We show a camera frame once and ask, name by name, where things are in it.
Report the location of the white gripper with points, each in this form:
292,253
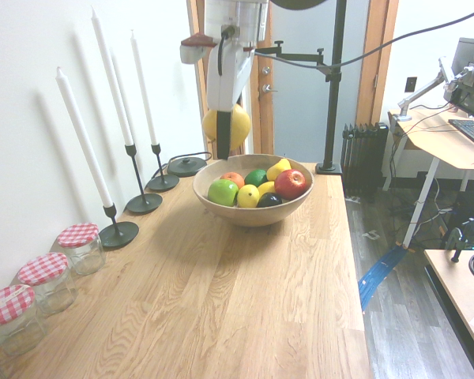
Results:
227,87

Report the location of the large yellow round fruit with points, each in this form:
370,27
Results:
240,126

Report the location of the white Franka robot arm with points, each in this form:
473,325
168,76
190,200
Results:
225,13

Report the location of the yellow pointed pear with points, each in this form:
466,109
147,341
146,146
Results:
278,167

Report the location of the orange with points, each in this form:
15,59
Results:
233,178

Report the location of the green lime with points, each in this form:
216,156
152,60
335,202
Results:
256,177

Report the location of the green apple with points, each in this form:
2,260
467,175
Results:
222,192

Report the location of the small yellow fruit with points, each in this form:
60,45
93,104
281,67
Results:
266,187

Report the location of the yellow lemon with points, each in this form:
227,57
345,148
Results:
248,196

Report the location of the red apple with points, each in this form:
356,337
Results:
290,184

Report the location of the black avocado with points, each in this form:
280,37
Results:
269,200

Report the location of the white taper candle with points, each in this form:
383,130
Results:
144,87
83,134
112,75

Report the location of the medium black candle holder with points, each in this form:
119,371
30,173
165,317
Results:
164,183

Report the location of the black clamped pole stand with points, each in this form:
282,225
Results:
332,98

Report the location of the wooden fruit bowl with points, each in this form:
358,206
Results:
253,217

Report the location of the tall black candle holder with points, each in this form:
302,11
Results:
144,204

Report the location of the black radiator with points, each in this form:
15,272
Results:
363,158

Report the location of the short black candle holder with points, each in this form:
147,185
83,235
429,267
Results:
118,235

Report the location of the glass jar red checked lid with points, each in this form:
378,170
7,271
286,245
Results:
47,282
10,320
81,248

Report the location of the wooden desk white legs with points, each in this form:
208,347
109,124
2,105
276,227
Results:
438,152

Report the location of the blue floor strip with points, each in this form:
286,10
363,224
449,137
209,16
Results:
381,272

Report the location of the black keyboard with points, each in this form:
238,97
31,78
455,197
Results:
472,130

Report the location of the black round base plate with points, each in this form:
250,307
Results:
187,166

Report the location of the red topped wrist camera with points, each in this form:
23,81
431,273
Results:
193,49

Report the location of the wooden door frame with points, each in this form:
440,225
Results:
379,59

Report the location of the dark wall switch plate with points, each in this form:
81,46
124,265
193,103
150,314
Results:
411,83

